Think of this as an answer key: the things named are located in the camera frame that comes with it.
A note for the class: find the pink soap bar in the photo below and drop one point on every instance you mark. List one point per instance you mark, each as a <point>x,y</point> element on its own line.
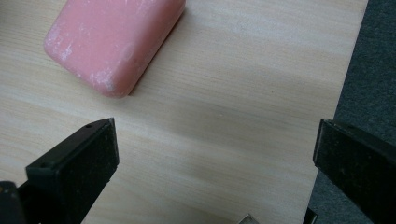
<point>115,40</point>

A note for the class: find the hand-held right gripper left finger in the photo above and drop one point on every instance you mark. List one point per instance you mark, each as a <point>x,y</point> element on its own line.
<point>74,165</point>

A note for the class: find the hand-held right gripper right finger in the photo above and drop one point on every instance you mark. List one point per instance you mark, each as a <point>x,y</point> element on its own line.
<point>355,165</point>

